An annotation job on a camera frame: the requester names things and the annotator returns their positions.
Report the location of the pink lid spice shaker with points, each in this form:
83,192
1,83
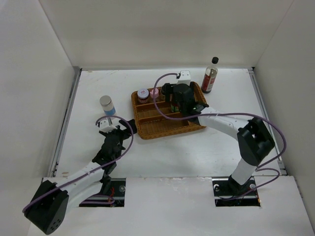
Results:
154,94

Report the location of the sauce jar white lid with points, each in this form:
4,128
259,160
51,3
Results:
143,95

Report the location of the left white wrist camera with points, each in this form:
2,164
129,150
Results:
105,126

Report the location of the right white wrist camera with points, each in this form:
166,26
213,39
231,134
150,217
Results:
184,77

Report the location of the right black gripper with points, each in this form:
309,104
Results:
171,90

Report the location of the metal table rail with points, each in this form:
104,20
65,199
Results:
58,148
275,132

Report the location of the red sauce bottle green label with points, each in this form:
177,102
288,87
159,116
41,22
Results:
174,106

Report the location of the black lid pepper shaker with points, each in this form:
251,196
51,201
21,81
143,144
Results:
162,93

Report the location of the tall dark vinegar bottle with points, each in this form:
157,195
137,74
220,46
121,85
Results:
210,76

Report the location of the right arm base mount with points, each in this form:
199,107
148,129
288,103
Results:
228,193

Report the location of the right metal table rail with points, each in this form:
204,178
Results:
275,132

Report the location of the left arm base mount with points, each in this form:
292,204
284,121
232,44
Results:
112,194

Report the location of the left metal table rail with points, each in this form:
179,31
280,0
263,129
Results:
58,148

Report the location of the brown wicker divided basket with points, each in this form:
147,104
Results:
151,124

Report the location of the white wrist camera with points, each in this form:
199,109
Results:
184,77
105,126

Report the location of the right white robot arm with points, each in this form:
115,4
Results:
254,140

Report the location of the sago jar blue label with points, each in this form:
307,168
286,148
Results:
107,105

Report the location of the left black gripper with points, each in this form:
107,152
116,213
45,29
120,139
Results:
117,130

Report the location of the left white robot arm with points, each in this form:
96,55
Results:
53,200

